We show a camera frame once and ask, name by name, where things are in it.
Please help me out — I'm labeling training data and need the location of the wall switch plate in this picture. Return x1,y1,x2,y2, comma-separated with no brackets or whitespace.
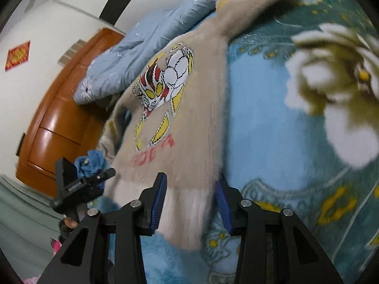
57,38,84,66

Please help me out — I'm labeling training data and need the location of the person's left hand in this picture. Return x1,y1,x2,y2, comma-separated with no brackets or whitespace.
59,217,79,244

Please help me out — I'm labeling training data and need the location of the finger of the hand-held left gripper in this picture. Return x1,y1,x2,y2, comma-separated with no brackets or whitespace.
85,167,117,186

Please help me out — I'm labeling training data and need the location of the blue floral fleece blanket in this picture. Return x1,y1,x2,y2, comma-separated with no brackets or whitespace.
98,0,379,284

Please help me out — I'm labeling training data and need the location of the grey-blue floral quilt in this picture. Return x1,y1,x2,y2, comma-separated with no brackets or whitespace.
73,0,259,106

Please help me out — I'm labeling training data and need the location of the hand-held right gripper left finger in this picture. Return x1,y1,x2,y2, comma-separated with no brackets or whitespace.
36,172,168,284

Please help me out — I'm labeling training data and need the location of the beige printed fuzzy sweater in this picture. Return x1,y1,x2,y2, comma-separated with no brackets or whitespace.
99,0,303,253

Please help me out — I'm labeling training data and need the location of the orange wooden headboard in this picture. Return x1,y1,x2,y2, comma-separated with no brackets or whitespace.
16,27,126,197

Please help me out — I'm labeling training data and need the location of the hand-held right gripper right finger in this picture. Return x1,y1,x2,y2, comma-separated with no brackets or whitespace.
215,180,344,284

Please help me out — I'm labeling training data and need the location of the blue crumpled cloth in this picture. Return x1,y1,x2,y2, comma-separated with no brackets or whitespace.
73,149,109,178

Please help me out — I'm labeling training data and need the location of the red wall decoration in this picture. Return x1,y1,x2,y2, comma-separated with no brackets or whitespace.
4,40,31,71

